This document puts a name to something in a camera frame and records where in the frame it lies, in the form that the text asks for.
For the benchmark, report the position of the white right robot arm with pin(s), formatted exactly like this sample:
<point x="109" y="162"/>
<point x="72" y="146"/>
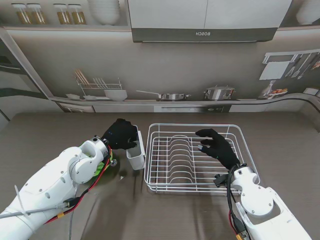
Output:
<point x="257" y="200"/>

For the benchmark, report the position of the green plastic bowl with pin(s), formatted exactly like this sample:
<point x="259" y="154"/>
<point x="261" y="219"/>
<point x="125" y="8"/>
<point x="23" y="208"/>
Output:
<point x="101" y="168"/>

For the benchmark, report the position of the metal spoon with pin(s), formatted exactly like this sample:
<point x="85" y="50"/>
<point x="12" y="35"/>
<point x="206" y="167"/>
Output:
<point x="114" y="162"/>

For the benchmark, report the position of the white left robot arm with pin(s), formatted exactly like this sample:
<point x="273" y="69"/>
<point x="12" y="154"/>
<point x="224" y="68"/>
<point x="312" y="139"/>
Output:
<point x="50" y="180"/>

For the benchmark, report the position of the printed kitchen backdrop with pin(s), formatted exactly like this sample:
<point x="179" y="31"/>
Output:
<point x="175" y="75"/>

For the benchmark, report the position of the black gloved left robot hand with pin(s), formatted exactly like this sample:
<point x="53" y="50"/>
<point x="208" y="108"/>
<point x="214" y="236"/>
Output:
<point x="120" y="135"/>

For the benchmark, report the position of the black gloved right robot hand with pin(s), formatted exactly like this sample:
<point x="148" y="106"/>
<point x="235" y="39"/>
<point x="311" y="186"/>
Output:
<point x="222" y="150"/>

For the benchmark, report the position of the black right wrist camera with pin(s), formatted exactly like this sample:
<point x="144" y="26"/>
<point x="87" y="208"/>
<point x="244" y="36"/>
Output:
<point x="220" y="180"/>

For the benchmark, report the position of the white plastic utensil holder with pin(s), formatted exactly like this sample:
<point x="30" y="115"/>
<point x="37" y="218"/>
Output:
<point x="136" y="161"/>

